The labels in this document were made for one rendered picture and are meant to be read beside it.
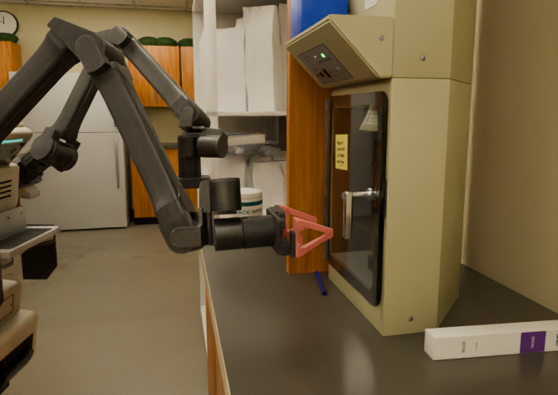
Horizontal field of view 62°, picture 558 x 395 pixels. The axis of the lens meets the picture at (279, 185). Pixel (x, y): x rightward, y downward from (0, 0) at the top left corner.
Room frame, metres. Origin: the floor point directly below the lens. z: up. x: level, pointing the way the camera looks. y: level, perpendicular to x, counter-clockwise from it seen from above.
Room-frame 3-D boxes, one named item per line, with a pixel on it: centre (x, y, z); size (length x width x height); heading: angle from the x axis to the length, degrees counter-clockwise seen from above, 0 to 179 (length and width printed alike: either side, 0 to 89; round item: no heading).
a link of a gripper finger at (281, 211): (0.86, -0.03, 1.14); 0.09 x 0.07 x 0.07; 103
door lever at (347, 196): (0.85, -0.14, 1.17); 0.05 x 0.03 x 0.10; 102
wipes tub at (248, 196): (1.57, 0.12, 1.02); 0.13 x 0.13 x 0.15
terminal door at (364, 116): (0.96, -0.15, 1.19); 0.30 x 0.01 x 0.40; 12
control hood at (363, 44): (0.95, -0.10, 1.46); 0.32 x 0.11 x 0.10; 12
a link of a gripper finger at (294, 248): (0.80, -0.05, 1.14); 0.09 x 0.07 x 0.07; 103
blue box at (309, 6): (1.04, -0.08, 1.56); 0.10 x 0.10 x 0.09; 12
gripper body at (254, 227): (0.81, 0.03, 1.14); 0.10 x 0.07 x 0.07; 13
